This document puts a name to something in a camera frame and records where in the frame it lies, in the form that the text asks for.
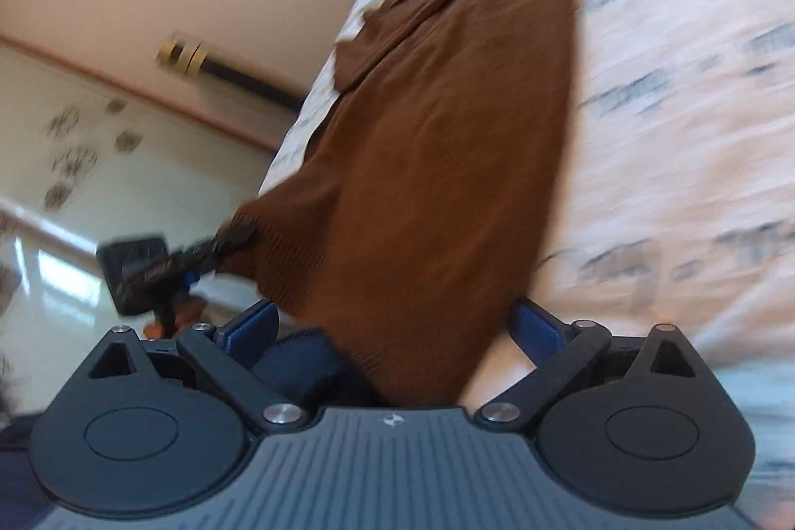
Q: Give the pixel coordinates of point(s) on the white script-printed blanket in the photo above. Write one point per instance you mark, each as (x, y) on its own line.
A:
(683, 70)

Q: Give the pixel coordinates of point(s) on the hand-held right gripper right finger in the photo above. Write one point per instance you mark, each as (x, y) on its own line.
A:
(535, 328)

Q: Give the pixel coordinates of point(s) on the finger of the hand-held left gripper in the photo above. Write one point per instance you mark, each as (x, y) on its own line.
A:
(220, 247)

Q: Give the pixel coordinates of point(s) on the black and gold pole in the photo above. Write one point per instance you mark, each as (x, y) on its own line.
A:
(230, 73)

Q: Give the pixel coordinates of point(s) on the brown knit sweater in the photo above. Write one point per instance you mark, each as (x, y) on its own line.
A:
(435, 163)

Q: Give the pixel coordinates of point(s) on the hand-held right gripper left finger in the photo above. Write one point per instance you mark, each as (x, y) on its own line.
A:
(248, 328)

